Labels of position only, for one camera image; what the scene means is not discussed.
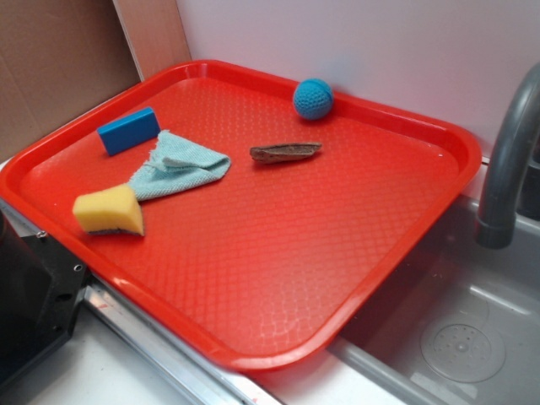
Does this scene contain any grey plastic sink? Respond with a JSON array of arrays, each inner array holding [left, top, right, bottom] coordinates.
[[329, 197, 539, 404]]

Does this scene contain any blue rectangular block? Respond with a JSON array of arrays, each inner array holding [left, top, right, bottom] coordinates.
[[97, 107, 161, 156]]

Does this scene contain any yellow sponge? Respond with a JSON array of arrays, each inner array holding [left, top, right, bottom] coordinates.
[[72, 184, 144, 236]]

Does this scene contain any grey faucet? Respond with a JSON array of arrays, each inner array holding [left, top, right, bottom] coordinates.
[[475, 64, 539, 249]]

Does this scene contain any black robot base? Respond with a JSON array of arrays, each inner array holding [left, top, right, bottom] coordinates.
[[1, 215, 89, 392]]

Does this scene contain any light blue cloth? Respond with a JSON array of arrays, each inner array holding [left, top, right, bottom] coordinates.
[[127, 130, 231, 201]]

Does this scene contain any red plastic tray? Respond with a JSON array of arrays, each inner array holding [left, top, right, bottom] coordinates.
[[1, 61, 482, 371]]

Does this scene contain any blue crocheted ball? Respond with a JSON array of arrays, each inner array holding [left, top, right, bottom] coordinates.
[[293, 78, 334, 121]]

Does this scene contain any silver metal rail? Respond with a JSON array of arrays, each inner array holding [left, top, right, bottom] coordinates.
[[1, 202, 278, 404]]

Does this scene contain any brown wood chip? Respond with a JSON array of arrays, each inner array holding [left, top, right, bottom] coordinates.
[[249, 143, 322, 165]]

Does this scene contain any brown cardboard panel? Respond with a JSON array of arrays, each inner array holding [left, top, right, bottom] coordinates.
[[1, 1, 191, 160]]

